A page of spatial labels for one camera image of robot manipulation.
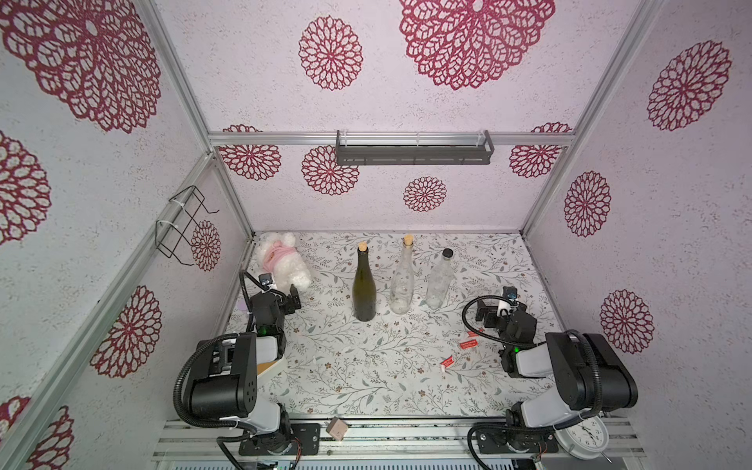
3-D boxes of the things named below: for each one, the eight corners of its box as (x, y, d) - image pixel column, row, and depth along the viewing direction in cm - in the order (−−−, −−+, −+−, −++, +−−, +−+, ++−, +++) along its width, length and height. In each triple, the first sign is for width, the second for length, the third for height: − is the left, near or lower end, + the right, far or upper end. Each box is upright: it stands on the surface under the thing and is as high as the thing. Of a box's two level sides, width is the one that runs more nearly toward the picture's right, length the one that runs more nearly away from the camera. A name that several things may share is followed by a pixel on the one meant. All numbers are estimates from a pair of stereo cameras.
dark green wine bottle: (354, 316, 99) (347, 255, 74) (365, 304, 102) (362, 241, 77) (367, 325, 97) (364, 265, 72) (377, 312, 100) (378, 250, 75)
